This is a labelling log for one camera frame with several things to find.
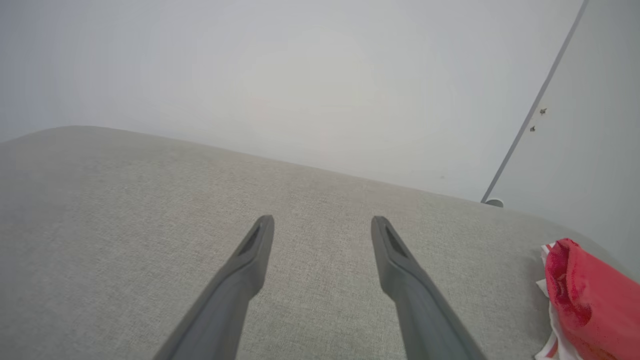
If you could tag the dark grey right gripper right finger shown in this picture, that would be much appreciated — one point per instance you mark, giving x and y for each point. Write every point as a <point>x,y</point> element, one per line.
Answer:
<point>425,310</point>

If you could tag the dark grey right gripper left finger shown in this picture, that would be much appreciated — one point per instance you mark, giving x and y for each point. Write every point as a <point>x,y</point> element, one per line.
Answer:
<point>227,300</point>

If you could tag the red and white basketball jersey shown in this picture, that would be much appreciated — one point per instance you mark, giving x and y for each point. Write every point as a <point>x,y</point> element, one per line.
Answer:
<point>595,300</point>

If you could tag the grey fabric sofa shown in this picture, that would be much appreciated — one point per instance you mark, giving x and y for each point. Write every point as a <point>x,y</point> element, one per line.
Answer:
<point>150,200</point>

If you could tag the grey wall trim strip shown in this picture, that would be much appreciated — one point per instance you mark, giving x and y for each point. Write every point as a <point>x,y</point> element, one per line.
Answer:
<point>535,105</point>

